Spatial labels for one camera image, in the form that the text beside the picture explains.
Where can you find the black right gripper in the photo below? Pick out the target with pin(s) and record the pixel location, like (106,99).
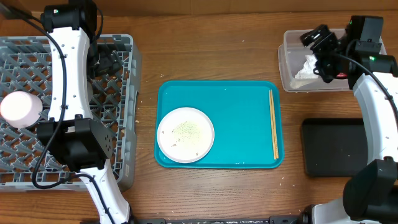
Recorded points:
(323,43)

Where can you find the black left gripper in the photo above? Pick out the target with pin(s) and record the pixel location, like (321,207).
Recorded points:
(112,61)

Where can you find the red sauce packet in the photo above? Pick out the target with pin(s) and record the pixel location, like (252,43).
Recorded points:
(341,76)

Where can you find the white napkin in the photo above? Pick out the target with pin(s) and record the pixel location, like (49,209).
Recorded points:
(307,70)

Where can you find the wooden chopstick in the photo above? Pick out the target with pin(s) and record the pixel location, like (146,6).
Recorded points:
(271,126)
(275,124)

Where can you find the small pink bowl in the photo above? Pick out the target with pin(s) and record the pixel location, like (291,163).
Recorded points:
(21,109)

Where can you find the large white plate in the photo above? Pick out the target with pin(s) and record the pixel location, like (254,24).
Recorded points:
(185,135)

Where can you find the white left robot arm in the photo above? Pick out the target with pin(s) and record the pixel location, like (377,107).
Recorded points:
(71,134)

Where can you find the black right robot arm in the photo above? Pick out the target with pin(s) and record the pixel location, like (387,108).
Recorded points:
(371,195)

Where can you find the grey dishwasher rack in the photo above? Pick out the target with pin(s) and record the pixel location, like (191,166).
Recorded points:
(26,66)

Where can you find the clear plastic bin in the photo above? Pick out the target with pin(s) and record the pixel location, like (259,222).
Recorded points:
(292,56)

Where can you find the black plastic tray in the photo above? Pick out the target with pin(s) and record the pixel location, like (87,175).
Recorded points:
(334,147)

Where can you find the teal serving tray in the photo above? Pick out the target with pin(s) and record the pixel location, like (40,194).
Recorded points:
(240,113)

